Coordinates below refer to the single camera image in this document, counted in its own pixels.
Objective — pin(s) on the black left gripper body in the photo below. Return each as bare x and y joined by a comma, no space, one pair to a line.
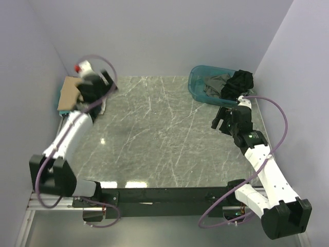
104,88

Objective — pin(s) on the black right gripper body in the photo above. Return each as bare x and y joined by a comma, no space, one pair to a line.
227,127

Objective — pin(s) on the tan t shirt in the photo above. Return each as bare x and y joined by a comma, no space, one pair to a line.
69,94

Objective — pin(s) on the teal plastic basket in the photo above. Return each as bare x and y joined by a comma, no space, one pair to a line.
196,84

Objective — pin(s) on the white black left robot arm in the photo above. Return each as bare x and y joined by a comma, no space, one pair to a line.
51,172

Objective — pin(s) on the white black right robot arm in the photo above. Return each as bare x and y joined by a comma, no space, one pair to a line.
282,211

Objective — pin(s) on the grey t shirt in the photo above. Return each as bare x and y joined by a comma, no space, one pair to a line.
213,88

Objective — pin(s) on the black t shirt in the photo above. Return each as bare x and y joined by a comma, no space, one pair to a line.
241,82

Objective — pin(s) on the folded teal t shirt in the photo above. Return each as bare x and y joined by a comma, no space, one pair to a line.
56,102

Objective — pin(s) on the black base crossbar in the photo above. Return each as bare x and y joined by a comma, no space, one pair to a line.
149,202

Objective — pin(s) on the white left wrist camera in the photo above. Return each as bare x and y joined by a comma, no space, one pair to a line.
84,69

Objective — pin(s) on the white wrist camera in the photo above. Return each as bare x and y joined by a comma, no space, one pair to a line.
84,69
244,102

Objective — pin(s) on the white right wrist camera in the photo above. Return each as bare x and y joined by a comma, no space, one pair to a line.
244,102

